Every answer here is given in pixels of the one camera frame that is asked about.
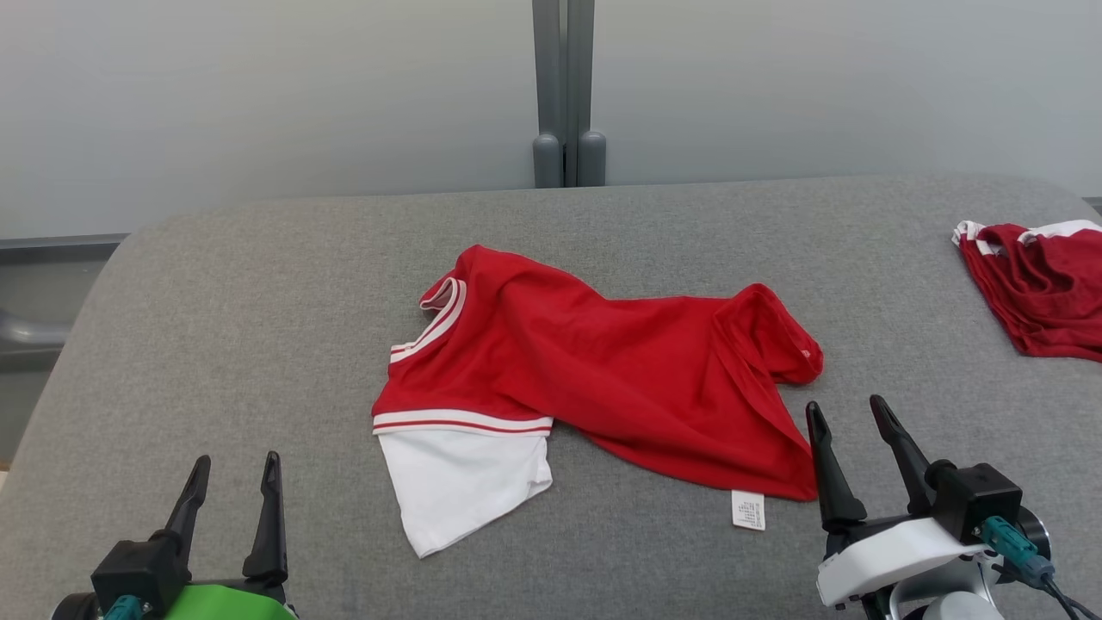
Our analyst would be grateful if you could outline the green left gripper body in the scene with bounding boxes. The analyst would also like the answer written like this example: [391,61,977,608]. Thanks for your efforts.
[162,579,300,620]

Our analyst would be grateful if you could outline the grey metal tube leg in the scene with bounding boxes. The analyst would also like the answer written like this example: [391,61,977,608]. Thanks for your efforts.
[0,308,74,350]

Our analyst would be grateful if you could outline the grey fabric sofa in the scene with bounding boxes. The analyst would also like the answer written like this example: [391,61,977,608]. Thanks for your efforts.
[0,175,1102,620]

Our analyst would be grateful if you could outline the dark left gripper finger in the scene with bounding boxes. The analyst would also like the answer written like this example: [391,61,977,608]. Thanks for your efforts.
[164,455,213,561]
[242,450,289,583]

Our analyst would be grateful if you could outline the grey partition base rail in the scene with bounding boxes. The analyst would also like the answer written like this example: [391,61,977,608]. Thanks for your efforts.
[0,233,130,264]

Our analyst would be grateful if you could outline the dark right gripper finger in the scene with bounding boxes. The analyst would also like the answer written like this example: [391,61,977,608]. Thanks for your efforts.
[870,394,936,518]
[805,401,869,534]

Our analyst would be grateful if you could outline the red shorts with white stripe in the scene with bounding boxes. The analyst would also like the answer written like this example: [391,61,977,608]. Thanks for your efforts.
[951,220,1102,363]

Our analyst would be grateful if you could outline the red white number t-shirt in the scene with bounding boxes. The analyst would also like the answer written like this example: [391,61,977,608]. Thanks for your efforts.
[372,245,825,559]

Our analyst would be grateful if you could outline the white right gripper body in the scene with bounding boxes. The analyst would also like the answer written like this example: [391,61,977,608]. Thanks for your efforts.
[816,515,993,609]

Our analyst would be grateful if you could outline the grey partition post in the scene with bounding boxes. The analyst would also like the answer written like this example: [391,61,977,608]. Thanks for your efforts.
[531,0,607,189]

